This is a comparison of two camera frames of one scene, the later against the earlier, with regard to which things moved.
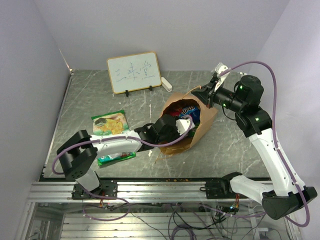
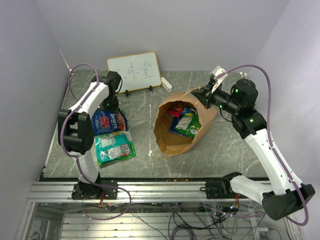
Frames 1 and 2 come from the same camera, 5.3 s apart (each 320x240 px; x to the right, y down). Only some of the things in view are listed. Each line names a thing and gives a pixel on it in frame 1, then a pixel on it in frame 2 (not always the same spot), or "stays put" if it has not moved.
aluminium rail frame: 128,192 stays put
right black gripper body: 212,97 stays put
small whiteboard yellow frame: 135,72 stays put
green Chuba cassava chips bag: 112,123 to 132,145
